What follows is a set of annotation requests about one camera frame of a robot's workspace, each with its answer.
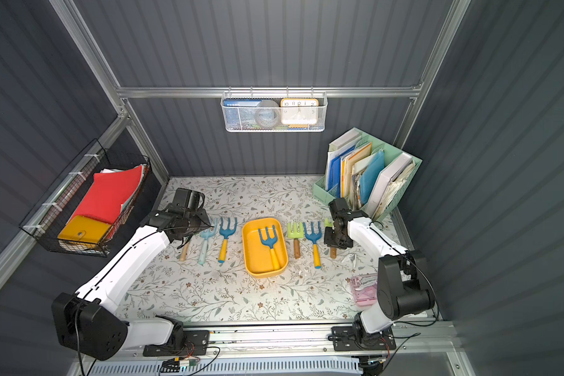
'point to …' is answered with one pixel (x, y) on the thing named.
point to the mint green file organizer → (400, 168)
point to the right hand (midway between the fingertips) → (338, 242)
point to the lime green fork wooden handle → (329, 222)
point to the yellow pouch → (85, 229)
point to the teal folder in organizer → (372, 177)
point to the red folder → (103, 199)
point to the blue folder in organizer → (334, 172)
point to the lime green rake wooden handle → (296, 234)
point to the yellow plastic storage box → (258, 256)
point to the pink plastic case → (364, 288)
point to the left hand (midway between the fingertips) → (200, 219)
